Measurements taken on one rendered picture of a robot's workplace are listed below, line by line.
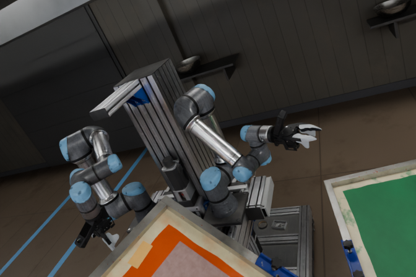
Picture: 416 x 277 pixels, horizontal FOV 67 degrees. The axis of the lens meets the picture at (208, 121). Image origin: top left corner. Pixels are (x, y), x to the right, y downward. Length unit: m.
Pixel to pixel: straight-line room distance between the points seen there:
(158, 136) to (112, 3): 3.93
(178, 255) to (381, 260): 0.91
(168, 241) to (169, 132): 0.58
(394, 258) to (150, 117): 1.33
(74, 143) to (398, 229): 1.65
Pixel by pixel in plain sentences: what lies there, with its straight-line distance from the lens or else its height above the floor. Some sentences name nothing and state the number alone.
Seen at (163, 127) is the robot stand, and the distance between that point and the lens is 1.71.
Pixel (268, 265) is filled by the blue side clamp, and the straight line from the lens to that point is 1.38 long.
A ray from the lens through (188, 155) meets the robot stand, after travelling 1.75.
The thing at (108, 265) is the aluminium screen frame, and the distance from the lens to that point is 1.37.
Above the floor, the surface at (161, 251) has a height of 1.45.
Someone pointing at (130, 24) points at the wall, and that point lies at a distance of 5.41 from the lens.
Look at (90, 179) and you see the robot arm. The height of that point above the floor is 1.80.
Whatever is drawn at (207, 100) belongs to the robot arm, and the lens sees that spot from 1.50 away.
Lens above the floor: 2.32
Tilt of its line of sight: 23 degrees down
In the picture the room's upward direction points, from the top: 24 degrees counter-clockwise
